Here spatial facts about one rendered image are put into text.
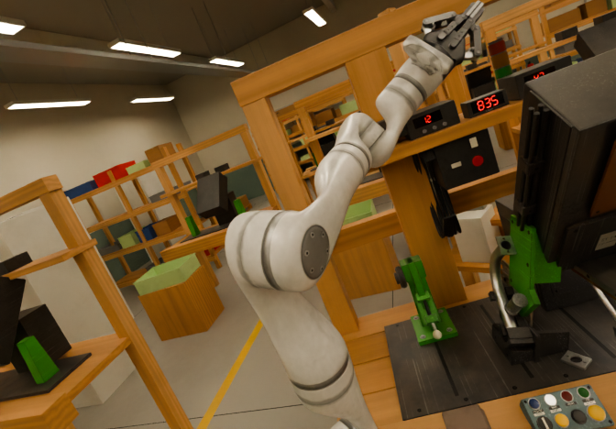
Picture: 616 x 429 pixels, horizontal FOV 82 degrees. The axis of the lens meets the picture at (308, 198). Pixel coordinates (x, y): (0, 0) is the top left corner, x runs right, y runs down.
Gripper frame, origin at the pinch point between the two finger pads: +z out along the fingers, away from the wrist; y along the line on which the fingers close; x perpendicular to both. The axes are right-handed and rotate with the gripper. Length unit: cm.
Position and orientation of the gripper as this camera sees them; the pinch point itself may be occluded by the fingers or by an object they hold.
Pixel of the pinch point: (473, 12)
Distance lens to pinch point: 79.6
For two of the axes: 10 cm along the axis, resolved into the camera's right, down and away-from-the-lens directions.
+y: 7.5, 6.2, -2.4
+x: -1.6, -1.8, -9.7
